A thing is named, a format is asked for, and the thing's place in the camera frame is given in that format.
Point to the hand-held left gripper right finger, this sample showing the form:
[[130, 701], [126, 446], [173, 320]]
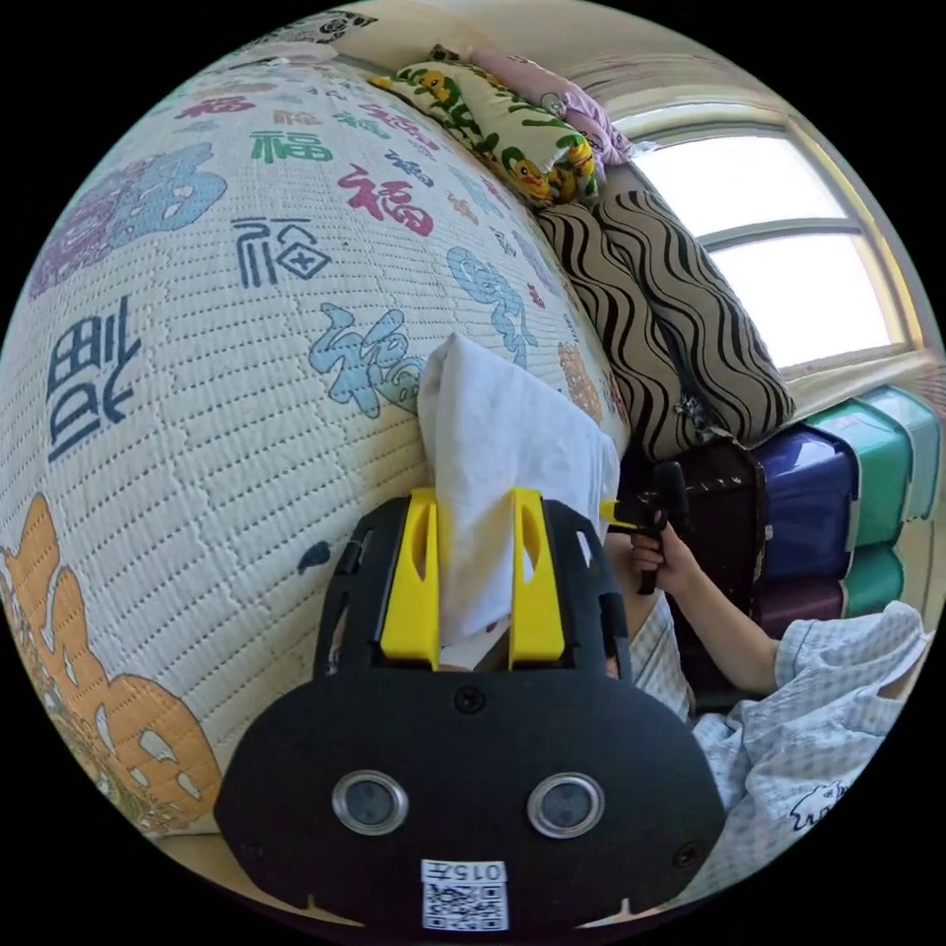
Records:
[[538, 591]]

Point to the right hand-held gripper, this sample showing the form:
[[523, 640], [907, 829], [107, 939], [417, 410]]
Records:
[[644, 525]]

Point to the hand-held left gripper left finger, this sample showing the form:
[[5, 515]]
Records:
[[410, 584]]

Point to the white heart short sleeve shirt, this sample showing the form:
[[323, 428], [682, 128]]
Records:
[[502, 436]]

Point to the person's right forearm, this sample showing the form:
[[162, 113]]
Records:
[[732, 635]]

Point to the person's right hand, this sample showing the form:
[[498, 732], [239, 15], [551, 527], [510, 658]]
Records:
[[665, 565]]

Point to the dark brown case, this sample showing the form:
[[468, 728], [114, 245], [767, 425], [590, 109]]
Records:
[[724, 517]]

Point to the wavy striped pillow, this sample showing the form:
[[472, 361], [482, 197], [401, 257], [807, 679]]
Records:
[[628, 332], [702, 310]]

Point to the purple storage box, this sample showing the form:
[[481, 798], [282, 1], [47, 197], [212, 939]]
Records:
[[809, 502]]

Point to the teal storage box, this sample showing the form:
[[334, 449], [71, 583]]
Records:
[[879, 480]]

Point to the bed with printed quilt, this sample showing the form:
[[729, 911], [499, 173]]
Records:
[[222, 384]]

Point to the window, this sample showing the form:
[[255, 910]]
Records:
[[776, 236]]

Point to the duck print pillow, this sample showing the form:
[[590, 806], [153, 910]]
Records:
[[488, 122]]

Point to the pink pillow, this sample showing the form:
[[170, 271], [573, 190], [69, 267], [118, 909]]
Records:
[[569, 96]]

